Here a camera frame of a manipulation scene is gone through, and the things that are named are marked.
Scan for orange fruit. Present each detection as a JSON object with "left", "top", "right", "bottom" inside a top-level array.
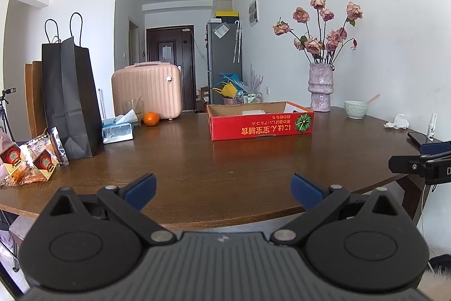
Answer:
[{"left": 143, "top": 111, "right": 160, "bottom": 127}]

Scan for pink textured vase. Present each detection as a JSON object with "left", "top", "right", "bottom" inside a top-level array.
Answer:
[{"left": 308, "top": 63, "right": 333, "bottom": 112}]

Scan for small storage rack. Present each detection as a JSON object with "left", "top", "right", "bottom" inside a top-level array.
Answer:
[{"left": 236, "top": 89, "right": 263, "bottom": 106}]

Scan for clear glass cup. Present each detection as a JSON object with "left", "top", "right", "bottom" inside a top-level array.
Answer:
[{"left": 121, "top": 98, "right": 144, "bottom": 127}]

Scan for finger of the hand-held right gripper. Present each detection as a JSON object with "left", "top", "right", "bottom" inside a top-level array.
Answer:
[
  {"left": 388, "top": 150, "right": 451, "bottom": 178},
  {"left": 420, "top": 142, "right": 451, "bottom": 156}
]

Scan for crumpled white tissue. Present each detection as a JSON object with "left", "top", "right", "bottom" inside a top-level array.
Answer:
[{"left": 383, "top": 114, "right": 410, "bottom": 129}]

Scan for dried pink roses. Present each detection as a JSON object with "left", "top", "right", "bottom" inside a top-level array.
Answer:
[{"left": 273, "top": 0, "right": 363, "bottom": 65}]

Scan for pale green bowl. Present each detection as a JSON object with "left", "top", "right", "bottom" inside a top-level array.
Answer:
[{"left": 344, "top": 100, "right": 367, "bottom": 119}]

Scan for camera on tripod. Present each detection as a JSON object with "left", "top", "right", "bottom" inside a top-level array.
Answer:
[{"left": 0, "top": 87, "right": 16, "bottom": 143}]

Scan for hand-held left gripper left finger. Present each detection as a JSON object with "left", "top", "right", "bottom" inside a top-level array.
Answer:
[{"left": 39, "top": 173, "right": 177, "bottom": 247}]

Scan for brown paper bag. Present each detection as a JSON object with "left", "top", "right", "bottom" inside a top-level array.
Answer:
[{"left": 25, "top": 60, "right": 48, "bottom": 139}]

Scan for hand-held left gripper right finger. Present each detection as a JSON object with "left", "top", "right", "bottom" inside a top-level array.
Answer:
[{"left": 271, "top": 173, "right": 409, "bottom": 247}]

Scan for silver foil packet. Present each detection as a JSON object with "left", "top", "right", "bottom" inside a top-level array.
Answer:
[{"left": 48, "top": 127, "right": 70, "bottom": 166}]

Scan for dark brown door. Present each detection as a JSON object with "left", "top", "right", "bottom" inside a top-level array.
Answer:
[{"left": 146, "top": 25, "right": 196, "bottom": 111}]

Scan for pink suitcase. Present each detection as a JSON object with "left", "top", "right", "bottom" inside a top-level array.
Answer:
[{"left": 112, "top": 62, "right": 183, "bottom": 121}]

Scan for red cardboard box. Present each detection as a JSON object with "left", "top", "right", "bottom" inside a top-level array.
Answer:
[{"left": 206, "top": 101, "right": 315, "bottom": 141}]

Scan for tissue pack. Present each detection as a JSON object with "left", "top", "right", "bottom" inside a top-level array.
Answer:
[{"left": 101, "top": 109, "right": 138, "bottom": 144}]

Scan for black paper bag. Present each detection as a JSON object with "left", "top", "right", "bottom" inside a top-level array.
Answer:
[{"left": 41, "top": 12, "right": 103, "bottom": 161}]

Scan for black smartphone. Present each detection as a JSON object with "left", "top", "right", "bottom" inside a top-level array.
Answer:
[{"left": 408, "top": 132, "right": 431, "bottom": 146}]

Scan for grey refrigerator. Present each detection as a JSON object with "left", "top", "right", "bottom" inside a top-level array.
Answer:
[{"left": 206, "top": 21, "right": 243, "bottom": 106}]

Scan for blue plastic item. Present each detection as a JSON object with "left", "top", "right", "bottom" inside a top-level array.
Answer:
[{"left": 216, "top": 73, "right": 244, "bottom": 86}]

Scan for red label snack packet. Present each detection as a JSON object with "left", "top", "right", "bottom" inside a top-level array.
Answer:
[
  {"left": 0, "top": 142, "right": 32, "bottom": 186},
  {"left": 21, "top": 135, "right": 60, "bottom": 184}
]

